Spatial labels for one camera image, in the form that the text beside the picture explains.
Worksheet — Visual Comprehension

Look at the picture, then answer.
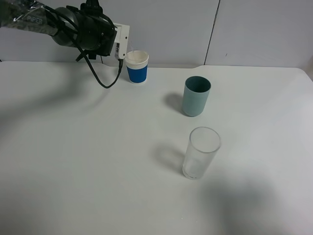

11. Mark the clear glass tumbler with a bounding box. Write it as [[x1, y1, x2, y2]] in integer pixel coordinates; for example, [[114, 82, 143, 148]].
[[182, 127, 222, 180]]

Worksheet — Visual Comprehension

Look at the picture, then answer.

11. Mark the black braided cable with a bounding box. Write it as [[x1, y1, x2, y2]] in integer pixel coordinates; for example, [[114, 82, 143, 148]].
[[36, 0, 123, 89]]

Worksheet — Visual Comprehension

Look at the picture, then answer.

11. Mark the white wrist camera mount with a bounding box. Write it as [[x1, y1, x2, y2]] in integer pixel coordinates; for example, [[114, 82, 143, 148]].
[[114, 23, 130, 60]]

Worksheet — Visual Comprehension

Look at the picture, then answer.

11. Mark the teal green cup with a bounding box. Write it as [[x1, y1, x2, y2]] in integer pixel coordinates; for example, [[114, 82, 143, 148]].
[[182, 76, 211, 117]]

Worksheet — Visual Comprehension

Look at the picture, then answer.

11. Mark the white cup with blue sleeve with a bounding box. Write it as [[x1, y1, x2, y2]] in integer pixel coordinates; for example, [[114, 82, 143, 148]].
[[125, 50, 149, 84]]

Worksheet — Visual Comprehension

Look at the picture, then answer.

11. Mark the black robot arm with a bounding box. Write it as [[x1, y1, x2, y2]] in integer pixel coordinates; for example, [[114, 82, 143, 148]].
[[0, 0, 117, 58]]

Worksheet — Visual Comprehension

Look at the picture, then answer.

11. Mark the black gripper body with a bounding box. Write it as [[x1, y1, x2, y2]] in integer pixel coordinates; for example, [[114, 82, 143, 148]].
[[77, 9, 117, 56]]

